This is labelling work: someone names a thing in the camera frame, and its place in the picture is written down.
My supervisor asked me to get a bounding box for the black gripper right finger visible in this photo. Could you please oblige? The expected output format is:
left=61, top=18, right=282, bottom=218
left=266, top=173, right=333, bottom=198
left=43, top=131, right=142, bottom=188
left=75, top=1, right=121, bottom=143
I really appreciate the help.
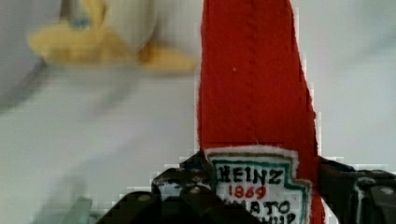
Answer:
left=318, top=158, right=396, bottom=224

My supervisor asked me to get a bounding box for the plush peeled banana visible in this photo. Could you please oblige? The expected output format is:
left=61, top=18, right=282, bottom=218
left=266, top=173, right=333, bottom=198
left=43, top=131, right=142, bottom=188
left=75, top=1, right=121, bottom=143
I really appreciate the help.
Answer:
left=28, top=0, right=196, bottom=73

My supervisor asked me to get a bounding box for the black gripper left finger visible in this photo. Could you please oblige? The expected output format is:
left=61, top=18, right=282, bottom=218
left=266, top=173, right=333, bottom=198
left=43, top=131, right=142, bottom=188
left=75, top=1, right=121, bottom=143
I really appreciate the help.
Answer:
left=96, top=152, right=259, bottom=224

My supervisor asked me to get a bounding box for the red plush ketchup bottle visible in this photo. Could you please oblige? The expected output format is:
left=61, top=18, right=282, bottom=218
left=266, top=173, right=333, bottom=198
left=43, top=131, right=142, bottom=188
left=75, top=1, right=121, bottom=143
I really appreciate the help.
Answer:
left=197, top=0, right=325, bottom=224

